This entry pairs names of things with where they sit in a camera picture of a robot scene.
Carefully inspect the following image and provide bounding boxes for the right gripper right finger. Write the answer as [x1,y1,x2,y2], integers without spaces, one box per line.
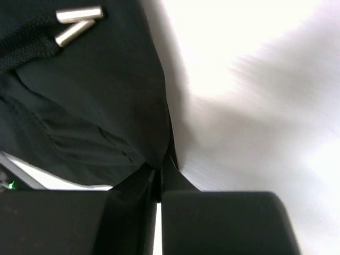
[161,155,300,254]

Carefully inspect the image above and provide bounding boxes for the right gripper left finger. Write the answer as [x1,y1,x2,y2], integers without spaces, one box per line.
[1,168,157,254]

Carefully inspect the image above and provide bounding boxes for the black shorts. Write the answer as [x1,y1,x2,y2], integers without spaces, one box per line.
[1,1,170,185]

